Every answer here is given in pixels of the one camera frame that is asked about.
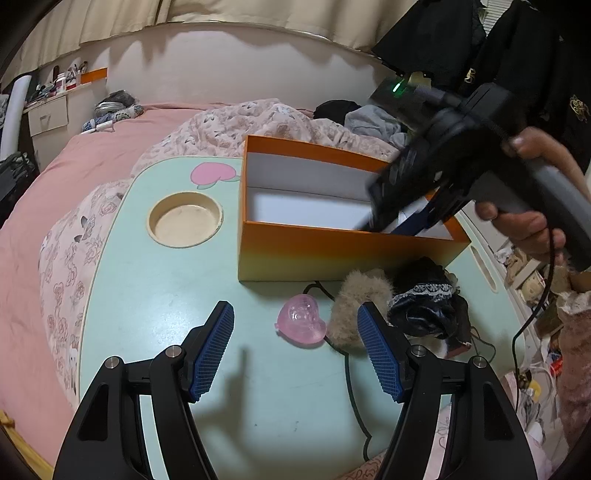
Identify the black bag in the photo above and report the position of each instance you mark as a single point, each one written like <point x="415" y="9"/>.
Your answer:
<point x="14" y="184"/>

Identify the beige curtain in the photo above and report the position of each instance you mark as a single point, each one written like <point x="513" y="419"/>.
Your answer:
<point x="184" y="14"/>

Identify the beige fur scrunchie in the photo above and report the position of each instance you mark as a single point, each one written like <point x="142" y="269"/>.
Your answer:
<point x="355" y="295"/>

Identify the pink floral blanket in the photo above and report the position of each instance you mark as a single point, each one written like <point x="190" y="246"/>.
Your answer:
<point x="221" y="124"/>

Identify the black hanging clothes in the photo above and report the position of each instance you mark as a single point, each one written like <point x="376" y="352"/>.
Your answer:
<point x="531" y="46"/>

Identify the mint green bed tray table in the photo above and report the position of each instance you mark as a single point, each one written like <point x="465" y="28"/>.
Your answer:
<point x="161" y="286"/>

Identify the person's right hand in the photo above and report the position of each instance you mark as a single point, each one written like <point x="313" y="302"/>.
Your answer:
<point x="545" y="147"/>

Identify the orange cardboard box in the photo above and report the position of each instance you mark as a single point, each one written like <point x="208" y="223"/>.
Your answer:
<point x="323" y="254"/>

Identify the small orange box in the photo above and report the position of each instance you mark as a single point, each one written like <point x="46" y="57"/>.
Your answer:
<point x="92" y="74"/>

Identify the pink bed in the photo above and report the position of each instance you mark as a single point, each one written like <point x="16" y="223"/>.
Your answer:
<point x="83" y="157"/>

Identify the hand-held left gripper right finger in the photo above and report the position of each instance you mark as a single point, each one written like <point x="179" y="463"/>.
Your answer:
<point x="378" y="350"/>

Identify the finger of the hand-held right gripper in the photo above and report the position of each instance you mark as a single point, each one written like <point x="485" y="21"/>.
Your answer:
<point x="371" y="221"/>
<point x="418" y="221"/>

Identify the cluster of toiletry bottles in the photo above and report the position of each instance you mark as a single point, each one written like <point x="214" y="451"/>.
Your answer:
<point x="60" y="83"/>

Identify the pink heart-shaped case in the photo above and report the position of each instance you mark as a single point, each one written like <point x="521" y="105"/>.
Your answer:
<point x="302" y="321"/>

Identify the grey knit bundle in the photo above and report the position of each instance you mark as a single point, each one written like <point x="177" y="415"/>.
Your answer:
<point x="115" y="104"/>

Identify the pink lace garment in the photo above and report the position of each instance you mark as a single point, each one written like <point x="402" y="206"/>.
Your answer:
<point x="575" y="350"/>

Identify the black lace cloth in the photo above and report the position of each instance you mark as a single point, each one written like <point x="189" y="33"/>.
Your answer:
<point x="420" y="309"/>

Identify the black garment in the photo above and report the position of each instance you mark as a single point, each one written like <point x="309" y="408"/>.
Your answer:
<point x="332" y="110"/>

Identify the blue white patterned cloth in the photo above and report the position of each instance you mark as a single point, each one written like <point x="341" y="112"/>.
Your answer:
<point x="99" y="122"/>

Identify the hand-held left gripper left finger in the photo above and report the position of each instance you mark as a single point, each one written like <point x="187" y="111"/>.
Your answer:
<point x="212" y="350"/>

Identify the grey garment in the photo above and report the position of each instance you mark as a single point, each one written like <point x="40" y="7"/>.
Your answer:
<point x="369" y="120"/>

